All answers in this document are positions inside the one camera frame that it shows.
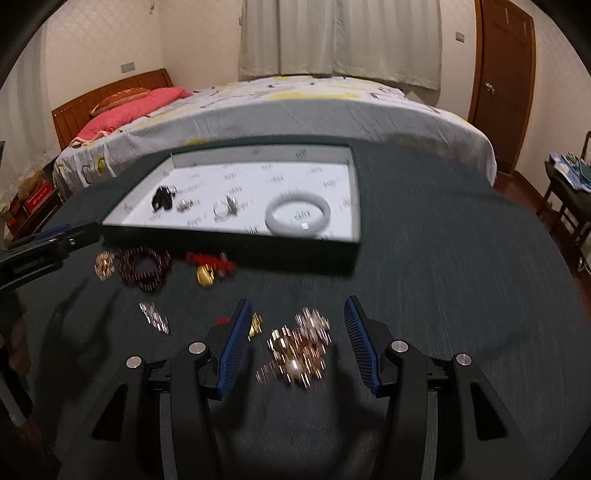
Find rose gold rhinestone brooch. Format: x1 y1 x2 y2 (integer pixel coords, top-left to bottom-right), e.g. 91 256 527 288
94 251 116 281

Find silver rhinestone hair clip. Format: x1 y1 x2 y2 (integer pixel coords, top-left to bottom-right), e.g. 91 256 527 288
138 302 170 335

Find gold pearl brooch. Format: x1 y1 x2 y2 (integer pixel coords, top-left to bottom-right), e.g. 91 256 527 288
254 308 332 389

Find red cord gold pendant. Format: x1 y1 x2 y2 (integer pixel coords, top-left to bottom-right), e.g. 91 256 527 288
185 252 238 288

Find dark red bead necklace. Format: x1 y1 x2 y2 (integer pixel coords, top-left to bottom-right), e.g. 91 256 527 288
117 246 174 293

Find black bead pendant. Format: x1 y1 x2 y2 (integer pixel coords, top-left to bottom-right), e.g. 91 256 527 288
151 186 176 212

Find green jewelry tray box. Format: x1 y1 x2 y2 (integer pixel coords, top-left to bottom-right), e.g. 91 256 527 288
101 143 361 275

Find left hand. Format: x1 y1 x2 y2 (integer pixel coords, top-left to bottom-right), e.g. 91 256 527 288
0 285 38 444

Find red box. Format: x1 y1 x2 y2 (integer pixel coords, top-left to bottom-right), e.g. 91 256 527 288
23 180 54 215

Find dark wooden nightstand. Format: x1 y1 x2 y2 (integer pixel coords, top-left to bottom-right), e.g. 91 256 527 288
1 187 63 245

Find pink pillow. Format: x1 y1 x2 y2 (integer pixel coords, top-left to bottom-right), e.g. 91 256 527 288
70 87 192 146

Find dark green table cloth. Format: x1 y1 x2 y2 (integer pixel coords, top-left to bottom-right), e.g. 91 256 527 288
21 142 590 479

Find wooden headboard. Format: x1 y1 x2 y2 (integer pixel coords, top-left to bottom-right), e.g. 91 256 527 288
51 67 174 151

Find small silver pearl brooch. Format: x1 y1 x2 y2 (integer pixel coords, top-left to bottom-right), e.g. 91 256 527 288
176 199 198 213

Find white jade bangle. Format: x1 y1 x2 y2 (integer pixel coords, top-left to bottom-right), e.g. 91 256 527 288
264 192 332 238

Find orange patterned pillow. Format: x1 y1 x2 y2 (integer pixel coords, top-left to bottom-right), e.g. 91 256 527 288
89 87 150 117

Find wooden chair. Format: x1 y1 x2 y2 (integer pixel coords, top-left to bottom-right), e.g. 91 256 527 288
536 132 590 270

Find bed with patterned sheet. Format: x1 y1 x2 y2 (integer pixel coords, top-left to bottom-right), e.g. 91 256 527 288
52 76 497 198

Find pile of clothes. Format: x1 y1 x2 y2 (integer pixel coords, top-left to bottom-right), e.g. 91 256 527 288
548 153 591 194

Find brown wooden door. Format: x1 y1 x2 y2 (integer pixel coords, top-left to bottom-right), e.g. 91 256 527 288
469 0 536 175

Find beige curtain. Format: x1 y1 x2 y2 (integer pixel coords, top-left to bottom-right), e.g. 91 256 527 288
238 0 442 91

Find wall outlet plate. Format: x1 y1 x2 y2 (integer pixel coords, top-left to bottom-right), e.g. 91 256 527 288
120 62 135 74

